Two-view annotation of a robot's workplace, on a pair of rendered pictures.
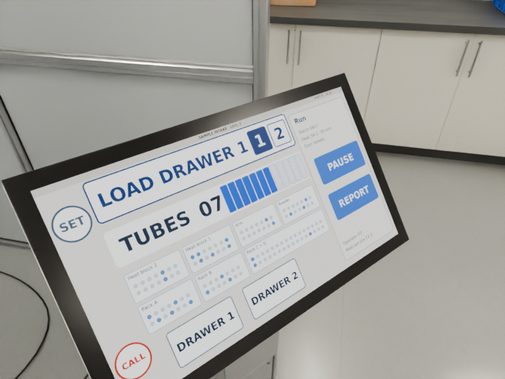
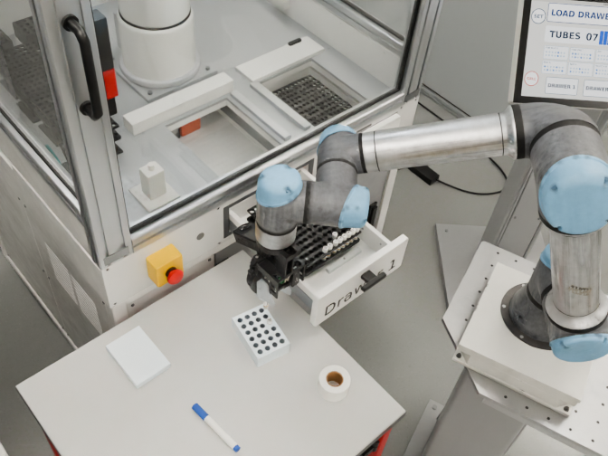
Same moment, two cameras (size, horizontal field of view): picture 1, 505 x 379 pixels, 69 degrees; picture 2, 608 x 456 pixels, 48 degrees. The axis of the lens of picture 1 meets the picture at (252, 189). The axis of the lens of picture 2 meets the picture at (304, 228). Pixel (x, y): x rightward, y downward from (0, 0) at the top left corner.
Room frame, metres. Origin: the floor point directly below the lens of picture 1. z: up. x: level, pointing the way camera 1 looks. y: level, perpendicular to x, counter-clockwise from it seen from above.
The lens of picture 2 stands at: (-1.50, -0.21, 2.13)
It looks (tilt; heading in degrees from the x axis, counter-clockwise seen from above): 49 degrees down; 31
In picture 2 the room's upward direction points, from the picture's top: 7 degrees clockwise
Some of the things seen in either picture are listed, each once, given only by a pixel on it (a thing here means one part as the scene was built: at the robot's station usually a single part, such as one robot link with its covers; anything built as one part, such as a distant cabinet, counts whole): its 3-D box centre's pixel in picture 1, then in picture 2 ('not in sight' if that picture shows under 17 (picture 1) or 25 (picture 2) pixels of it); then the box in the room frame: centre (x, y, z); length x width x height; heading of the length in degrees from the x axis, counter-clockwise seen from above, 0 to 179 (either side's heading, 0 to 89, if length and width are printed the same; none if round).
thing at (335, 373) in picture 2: not in sight; (333, 383); (-0.81, 0.09, 0.78); 0.07 x 0.07 x 0.04
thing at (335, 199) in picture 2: not in sight; (336, 198); (-0.76, 0.18, 1.27); 0.11 x 0.11 x 0.08; 33
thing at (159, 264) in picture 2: not in sight; (166, 266); (-0.85, 0.54, 0.88); 0.07 x 0.05 x 0.07; 168
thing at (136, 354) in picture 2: not in sight; (137, 356); (-1.02, 0.47, 0.77); 0.13 x 0.09 x 0.02; 78
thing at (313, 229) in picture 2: not in sight; (302, 229); (-0.55, 0.36, 0.87); 0.22 x 0.18 x 0.06; 78
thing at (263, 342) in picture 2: not in sight; (260, 335); (-0.81, 0.29, 0.78); 0.12 x 0.08 x 0.04; 68
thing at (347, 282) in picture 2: not in sight; (359, 279); (-0.59, 0.17, 0.87); 0.29 x 0.02 x 0.11; 168
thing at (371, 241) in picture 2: not in sight; (300, 228); (-0.55, 0.37, 0.86); 0.40 x 0.26 x 0.06; 78
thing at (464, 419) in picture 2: not in sight; (487, 404); (-0.38, -0.21, 0.38); 0.30 x 0.30 x 0.76; 7
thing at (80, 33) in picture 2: not in sight; (86, 74); (-0.95, 0.56, 1.45); 0.05 x 0.03 x 0.19; 78
